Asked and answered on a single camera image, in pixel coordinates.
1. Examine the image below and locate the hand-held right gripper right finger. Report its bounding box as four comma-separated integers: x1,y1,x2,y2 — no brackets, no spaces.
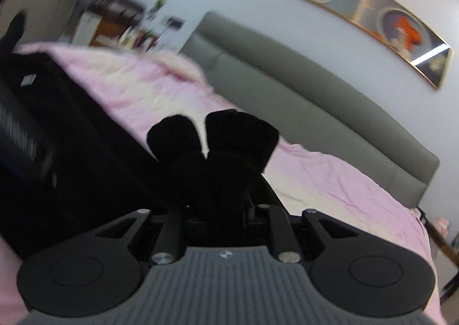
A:
257,205,360,264

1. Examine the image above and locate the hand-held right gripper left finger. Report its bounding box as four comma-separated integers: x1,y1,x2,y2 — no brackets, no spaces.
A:
93,206,190,264

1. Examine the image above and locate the pink bed sheet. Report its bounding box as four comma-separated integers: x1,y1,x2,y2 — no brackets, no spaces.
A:
0,41,442,325

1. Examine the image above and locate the grey padded headboard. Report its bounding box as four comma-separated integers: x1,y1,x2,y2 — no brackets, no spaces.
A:
181,11,441,209

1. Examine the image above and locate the bedside table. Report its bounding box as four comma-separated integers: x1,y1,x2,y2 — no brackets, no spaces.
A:
417,206,459,299

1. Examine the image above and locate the wooden dresser with clutter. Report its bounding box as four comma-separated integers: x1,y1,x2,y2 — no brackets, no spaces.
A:
73,0,161,52

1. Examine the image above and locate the green potted plant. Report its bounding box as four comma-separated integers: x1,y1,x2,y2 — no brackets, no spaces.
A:
145,0,169,22

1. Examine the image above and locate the beige wardrobe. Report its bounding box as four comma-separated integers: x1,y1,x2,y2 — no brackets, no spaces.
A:
0,0,105,46

